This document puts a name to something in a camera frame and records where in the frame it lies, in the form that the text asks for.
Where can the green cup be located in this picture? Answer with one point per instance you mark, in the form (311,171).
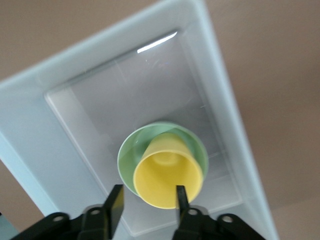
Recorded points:
(125,155)

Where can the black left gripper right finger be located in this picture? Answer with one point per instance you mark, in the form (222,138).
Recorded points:
(190,222)

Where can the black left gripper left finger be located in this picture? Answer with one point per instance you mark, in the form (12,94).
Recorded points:
(112,212)

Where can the yellow cup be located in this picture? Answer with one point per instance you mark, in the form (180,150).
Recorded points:
(162,185)

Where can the translucent white plastic bin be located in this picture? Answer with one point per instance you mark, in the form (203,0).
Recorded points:
(75,75)

